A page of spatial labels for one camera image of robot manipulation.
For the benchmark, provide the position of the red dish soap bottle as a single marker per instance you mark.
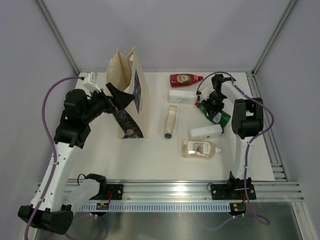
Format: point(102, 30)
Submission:
point(184, 79)

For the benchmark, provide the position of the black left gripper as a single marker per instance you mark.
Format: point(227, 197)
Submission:
point(122, 99)

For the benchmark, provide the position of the white slotted cable duct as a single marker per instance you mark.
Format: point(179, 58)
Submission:
point(157, 207)

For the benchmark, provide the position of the aluminium frame post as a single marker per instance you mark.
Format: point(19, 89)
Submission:
point(275, 34)
point(57, 35)

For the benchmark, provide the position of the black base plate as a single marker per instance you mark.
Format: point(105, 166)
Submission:
point(113, 191)
point(221, 192)

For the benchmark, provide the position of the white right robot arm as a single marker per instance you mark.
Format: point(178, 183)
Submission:
point(247, 122)

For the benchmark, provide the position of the right aluminium frame post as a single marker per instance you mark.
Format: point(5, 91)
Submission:
point(275, 34)

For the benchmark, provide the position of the green dish soap bottle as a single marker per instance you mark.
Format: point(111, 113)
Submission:
point(221, 118)

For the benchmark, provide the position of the clear rectangular bottle black cap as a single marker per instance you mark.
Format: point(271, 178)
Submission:
point(170, 122)

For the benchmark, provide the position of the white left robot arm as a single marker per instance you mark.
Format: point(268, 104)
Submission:
point(48, 210)

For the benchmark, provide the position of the left aluminium frame post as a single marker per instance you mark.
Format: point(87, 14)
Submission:
point(57, 35)

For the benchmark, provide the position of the aluminium mounting rail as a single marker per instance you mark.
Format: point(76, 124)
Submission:
point(192, 191)

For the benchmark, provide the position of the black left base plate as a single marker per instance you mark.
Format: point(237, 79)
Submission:
point(113, 191)

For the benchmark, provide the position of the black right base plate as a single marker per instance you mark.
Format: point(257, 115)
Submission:
point(221, 192)

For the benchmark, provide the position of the clear amber soap bottle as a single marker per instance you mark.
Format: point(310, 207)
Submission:
point(199, 149)

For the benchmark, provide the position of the white bottle black cap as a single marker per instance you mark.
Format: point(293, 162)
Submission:
point(182, 97)

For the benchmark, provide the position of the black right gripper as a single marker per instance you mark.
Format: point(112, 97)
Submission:
point(206, 103)

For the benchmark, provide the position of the beige canvas tote bag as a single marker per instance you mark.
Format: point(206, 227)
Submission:
point(126, 74)

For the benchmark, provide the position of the small white bottle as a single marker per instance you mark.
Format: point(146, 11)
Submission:
point(205, 133)

